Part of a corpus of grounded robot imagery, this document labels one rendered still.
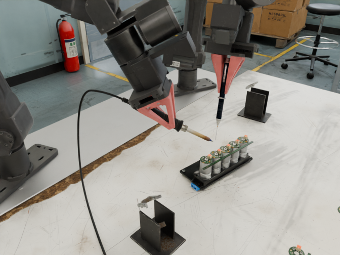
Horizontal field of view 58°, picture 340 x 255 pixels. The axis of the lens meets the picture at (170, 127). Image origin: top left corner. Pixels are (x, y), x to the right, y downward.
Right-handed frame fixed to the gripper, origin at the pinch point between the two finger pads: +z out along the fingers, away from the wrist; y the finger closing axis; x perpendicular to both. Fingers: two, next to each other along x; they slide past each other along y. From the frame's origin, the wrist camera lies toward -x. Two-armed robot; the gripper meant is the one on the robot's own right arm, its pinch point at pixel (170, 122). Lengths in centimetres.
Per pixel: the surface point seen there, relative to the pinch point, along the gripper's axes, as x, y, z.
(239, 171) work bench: -7.4, 1.9, 18.3
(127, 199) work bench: 12.7, -8.9, 7.8
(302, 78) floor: -52, 244, 126
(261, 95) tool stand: -17.1, 25.7, 14.9
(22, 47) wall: 167, 212, -25
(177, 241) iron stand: 3.0, -18.0, 12.4
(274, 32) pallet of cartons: -51, 347, 104
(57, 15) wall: 136, 246, -34
